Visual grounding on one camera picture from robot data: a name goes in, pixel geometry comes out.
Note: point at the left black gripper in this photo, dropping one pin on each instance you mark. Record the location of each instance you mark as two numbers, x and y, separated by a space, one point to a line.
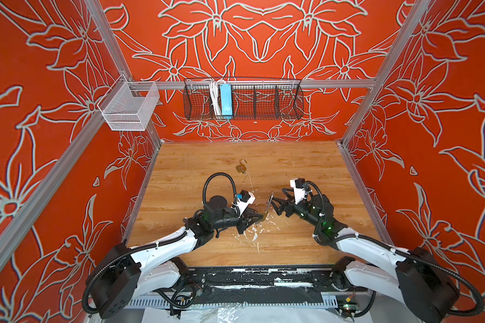
243 223

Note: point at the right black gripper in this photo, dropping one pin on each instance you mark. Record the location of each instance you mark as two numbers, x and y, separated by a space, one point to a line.
292 208

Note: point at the small brass padlock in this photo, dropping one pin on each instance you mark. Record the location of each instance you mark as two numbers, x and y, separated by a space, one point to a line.
242 167

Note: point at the long-shackle brass padlock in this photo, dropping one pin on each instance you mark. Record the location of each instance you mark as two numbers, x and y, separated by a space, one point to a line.
268 206

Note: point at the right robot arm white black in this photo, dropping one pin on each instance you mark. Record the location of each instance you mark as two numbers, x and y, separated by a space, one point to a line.
412 277

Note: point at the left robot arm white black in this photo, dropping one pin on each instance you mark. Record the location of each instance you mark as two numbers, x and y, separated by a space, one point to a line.
125 272

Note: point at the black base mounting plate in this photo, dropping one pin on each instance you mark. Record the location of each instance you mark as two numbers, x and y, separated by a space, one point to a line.
279 285

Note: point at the light blue box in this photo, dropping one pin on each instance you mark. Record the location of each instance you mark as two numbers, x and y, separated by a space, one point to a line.
226 100

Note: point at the black wire basket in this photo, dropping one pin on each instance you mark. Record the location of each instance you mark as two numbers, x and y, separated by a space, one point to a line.
254 99

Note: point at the white wire basket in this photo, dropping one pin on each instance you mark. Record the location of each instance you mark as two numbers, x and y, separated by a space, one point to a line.
129 106

